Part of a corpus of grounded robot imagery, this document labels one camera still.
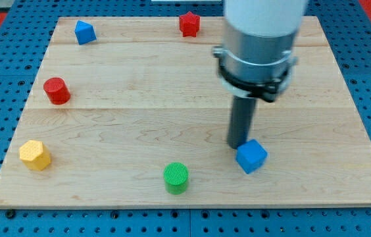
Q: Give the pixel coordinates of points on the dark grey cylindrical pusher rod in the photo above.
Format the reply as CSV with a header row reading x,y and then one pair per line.
x,y
240,120

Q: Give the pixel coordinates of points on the blue cube block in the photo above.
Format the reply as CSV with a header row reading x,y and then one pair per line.
x,y
251,156

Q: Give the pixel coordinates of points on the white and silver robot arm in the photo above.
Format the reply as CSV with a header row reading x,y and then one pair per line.
x,y
255,58

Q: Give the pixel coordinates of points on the green cylinder block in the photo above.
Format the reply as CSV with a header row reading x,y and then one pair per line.
x,y
176,177

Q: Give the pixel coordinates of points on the red star-shaped block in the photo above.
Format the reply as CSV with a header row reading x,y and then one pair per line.
x,y
189,24

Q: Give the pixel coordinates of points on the light wooden board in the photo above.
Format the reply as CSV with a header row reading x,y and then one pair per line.
x,y
143,96

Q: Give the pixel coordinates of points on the blue pentagonal prism block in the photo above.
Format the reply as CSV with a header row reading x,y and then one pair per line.
x,y
84,32

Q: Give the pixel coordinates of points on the red cylinder block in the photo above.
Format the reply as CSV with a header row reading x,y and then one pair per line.
x,y
56,90

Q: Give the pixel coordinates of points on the yellow hexagonal prism block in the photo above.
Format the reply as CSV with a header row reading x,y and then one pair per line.
x,y
35,155

